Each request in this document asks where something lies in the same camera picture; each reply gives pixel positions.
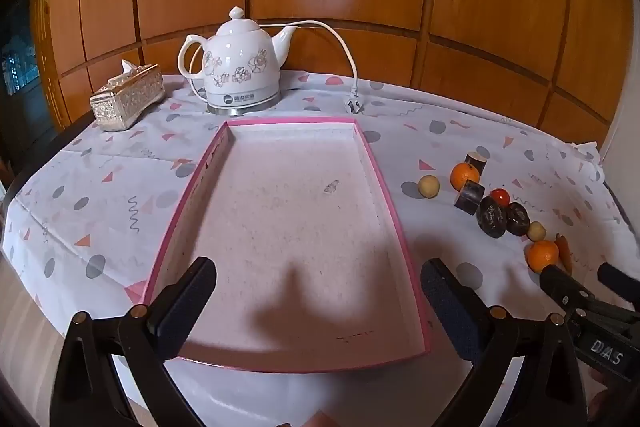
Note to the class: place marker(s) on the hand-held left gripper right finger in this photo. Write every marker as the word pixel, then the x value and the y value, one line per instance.
pixel 450 307

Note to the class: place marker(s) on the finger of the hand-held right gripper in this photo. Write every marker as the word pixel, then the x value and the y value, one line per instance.
pixel 560 283
pixel 617 281

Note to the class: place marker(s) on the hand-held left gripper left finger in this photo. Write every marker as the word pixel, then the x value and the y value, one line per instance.
pixel 187 302

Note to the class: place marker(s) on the small orange carrot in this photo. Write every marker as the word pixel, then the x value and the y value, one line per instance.
pixel 564 252

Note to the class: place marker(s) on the orange tangerine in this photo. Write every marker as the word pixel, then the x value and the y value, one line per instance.
pixel 541 255
pixel 464 176

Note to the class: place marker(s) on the small yellowish round fruit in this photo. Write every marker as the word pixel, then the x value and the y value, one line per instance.
pixel 536 231
pixel 429 186

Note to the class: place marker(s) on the red cherry tomato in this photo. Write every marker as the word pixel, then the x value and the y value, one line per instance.
pixel 499 197

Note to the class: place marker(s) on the pink shallow tray box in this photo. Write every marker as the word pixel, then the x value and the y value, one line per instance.
pixel 300 227

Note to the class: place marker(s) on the white patterned tablecloth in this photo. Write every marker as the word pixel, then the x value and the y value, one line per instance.
pixel 100 187

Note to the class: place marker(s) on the white kettle base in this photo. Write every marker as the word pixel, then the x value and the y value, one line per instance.
pixel 240 103

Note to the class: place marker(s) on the silver ornate tissue box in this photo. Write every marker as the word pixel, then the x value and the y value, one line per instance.
pixel 127 99

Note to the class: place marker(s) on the white floral ceramic kettle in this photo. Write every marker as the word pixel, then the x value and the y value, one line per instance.
pixel 240 57

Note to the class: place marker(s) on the dark window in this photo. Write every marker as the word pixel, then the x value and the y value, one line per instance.
pixel 20 67

